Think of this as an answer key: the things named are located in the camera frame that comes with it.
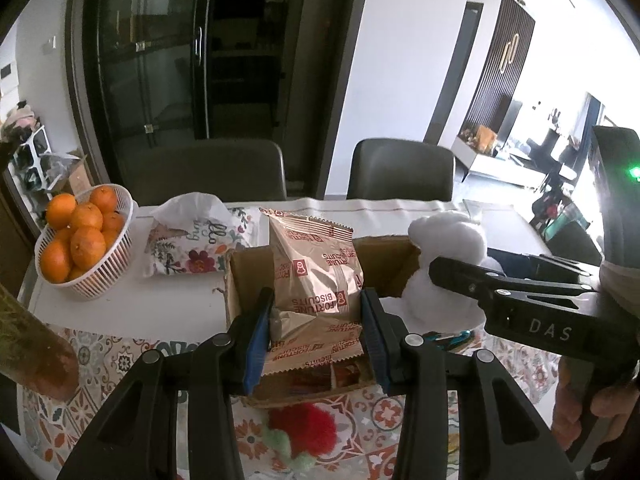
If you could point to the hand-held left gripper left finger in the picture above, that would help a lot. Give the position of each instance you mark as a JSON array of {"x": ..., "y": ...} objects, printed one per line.
[{"x": 255, "y": 340}]

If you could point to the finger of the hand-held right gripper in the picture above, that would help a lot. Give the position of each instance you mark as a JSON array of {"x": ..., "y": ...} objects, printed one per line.
[
  {"x": 550, "y": 265},
  {"x": 465, "y": 275}
]

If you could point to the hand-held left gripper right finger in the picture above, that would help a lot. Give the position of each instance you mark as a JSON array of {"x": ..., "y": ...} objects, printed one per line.
[{"x": 372, "y": 340}]

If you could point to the white plush toy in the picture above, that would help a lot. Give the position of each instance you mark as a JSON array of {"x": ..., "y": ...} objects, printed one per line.
[{"x": 445, "y": 235}]

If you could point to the brown cardboard box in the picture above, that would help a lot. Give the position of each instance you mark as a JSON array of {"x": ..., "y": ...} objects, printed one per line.
[{"x": 245, "y": 280}]

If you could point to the rose gold snack packet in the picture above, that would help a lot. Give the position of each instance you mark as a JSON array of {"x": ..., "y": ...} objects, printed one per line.
[{"x": 310, "y": 270}]

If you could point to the person's right hand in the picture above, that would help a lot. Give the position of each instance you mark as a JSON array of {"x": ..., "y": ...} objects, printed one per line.
[{"x": 567, "y": 400}]

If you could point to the red and green strawberry plush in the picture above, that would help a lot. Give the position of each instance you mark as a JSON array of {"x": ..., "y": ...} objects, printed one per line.
[{"x": 310, "y": 425}]

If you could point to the floral tissue pack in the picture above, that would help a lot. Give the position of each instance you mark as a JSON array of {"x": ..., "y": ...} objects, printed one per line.
[{"x": 195, "y": 245}]

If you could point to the white media console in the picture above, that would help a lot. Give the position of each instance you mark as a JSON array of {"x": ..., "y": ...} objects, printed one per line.
[{"x": 495, "y": 165}]

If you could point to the grey dining chair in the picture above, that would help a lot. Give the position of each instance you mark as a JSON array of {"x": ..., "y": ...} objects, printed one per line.
[
  {"x": 400, "y": 170},
  {"x": 210, "y": 170}
]

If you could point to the tablecloth with patterned band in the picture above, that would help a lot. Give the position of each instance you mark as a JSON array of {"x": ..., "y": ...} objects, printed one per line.
[{"x": 125, "y": 360}]

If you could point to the white slatted fruit basket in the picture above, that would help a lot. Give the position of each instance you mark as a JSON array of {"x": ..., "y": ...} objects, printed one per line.
[{"x": 107, "y": 270}]

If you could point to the pile of oranges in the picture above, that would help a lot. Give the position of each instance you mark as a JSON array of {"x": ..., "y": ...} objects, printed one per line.
[{"x": 85, "y": 240}]

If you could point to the dark interior door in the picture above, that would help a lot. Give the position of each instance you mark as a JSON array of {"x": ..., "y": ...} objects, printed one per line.
[{"x": 455, "y": 75}]

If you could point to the glass vase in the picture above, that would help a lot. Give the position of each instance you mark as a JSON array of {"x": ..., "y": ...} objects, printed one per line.
[{"x": 35, "y": 350}]

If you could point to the open cardboard carton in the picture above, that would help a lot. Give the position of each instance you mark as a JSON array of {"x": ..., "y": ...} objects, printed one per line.
[{"x": 65, "y": 175}]

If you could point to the dark glass sliding door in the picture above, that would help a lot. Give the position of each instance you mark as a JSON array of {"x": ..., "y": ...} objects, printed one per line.
[{"x": 200, "y": 60}]

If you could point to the white shoe rack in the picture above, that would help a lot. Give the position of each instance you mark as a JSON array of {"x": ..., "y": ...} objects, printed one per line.
[{"x": 30, "y": 155}]

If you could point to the dark slatted wall panel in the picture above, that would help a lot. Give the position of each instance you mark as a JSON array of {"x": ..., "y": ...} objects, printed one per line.
[{"x": 500, "y": 60}]

